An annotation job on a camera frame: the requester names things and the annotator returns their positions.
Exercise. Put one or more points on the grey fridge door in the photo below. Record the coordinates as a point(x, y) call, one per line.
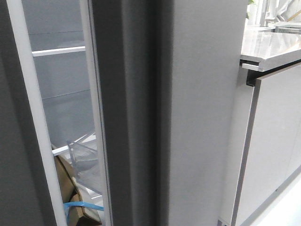
point(29, 189)
point(167, 76)

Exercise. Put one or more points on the clear plastic fridge drawer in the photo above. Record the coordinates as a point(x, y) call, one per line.
point(85, 162)

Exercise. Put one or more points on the white fridge interior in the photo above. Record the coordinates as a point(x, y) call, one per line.
point(62, 43)

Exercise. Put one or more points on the brown cardboard box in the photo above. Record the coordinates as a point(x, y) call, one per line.
point(71, 191)

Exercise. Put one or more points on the white kitchen cabinet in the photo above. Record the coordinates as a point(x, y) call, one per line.
point(265, 140)

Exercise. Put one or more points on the grey marble countertop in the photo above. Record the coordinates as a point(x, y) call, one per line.
point(262, 51)

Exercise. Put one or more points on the silver kitchen faucet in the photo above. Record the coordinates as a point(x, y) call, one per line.
point(268, 6)

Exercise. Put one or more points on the white paper towel roll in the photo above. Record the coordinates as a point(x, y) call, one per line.
point(252, 11)

